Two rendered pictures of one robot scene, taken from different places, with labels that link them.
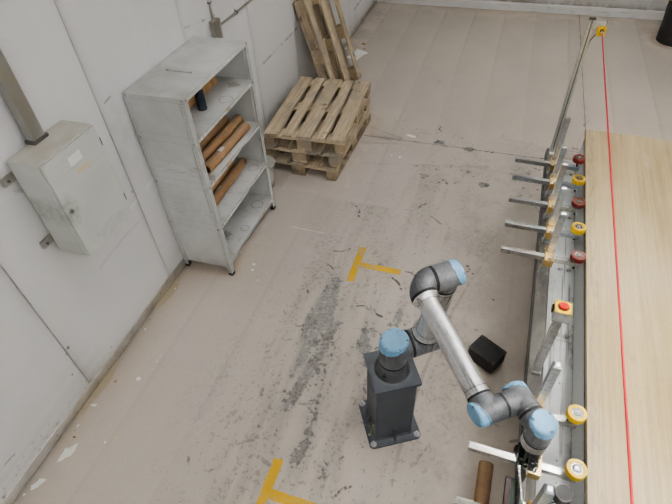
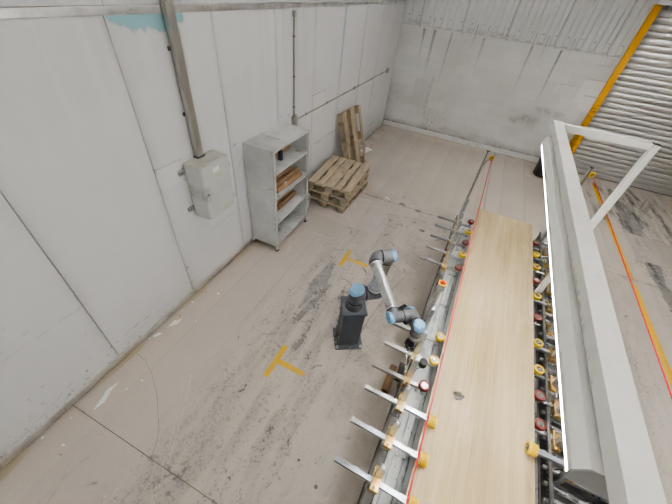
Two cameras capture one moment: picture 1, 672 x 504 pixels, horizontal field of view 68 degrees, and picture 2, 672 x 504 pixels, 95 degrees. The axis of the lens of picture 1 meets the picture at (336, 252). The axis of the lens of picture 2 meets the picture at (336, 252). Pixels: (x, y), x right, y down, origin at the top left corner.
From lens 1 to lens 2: 0.62 m
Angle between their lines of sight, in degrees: 3
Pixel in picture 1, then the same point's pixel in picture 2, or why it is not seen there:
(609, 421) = (455, 342)
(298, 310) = (309, 275)
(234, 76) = (299, 146)
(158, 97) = (260, 148)
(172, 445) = (231, 329)
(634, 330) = (478, 305)
